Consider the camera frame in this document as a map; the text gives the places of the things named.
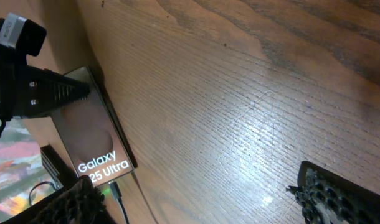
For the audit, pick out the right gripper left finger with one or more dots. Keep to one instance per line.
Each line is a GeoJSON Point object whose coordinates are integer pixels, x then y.
{"type": "Point", "coordinates": [82, 203]}

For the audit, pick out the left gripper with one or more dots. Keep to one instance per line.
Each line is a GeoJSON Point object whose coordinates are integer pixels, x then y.
{"type": "Point", "coordinates": [37, 92]}

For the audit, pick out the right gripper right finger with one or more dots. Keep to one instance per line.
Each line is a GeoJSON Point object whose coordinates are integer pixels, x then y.
{"type": "Point", "coordinates": [329, 198]}

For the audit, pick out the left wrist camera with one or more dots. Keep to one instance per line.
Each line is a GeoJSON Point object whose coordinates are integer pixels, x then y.
{"type": "Point", "coordinates": [22, 35]}

